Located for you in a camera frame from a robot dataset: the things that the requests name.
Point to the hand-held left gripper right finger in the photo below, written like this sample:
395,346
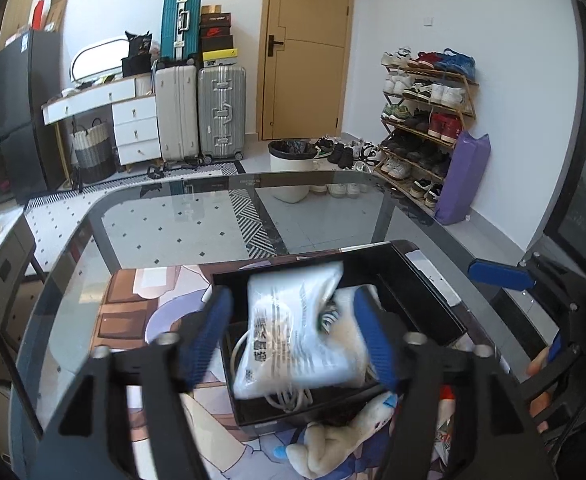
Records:
375,340

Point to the purple bag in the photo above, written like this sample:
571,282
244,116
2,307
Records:
460,185

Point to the brown shoe box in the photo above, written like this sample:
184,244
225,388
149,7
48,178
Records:
211,9

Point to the dark grey fridge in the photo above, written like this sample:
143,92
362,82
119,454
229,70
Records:
28,110

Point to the white plush toy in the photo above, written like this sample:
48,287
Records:
333,445

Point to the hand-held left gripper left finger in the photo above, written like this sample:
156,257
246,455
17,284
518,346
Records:
208,340

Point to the woven basket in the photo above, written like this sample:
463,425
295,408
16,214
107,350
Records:
94,157

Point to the dark shoe box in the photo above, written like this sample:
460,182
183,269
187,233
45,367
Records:
218,43

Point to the wooden door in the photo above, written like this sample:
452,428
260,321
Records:
303,85

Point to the silver suitcase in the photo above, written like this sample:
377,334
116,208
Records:
221,115

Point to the white suitcase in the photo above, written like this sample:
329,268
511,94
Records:
175,115

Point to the wooden shoe rack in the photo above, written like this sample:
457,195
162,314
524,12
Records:
465,90

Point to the white trash bin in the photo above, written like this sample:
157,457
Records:
293,170

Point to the flat brown cardboard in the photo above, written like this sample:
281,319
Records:
57,12

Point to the black red shoe box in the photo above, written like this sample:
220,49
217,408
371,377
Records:
216,31

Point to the red paper bag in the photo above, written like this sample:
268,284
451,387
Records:
39,12

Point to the oval mirror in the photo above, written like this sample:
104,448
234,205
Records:
98,57

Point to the printed table mat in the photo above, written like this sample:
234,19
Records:
133,300

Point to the printed plastic bag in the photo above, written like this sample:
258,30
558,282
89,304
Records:
445,425

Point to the black storage box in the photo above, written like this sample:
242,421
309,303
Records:
136,66

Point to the black tote bag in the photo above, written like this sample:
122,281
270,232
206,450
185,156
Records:
139,43

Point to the group of floor shoes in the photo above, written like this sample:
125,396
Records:
348,160

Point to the teal suitcase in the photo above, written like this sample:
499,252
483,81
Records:
170,25

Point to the patterned floor rug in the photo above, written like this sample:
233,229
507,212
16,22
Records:
173,225

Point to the black cardboard box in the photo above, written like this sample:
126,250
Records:
423,300

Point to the shoe rack with shoes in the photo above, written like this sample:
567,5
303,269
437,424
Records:
438,125

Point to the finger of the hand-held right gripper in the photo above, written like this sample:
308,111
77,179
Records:
553,352
498,272

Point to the white dresser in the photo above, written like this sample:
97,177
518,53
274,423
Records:
135,125

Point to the person's right hand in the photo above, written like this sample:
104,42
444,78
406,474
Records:
537,362

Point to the white printed packet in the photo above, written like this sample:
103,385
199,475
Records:
293,340

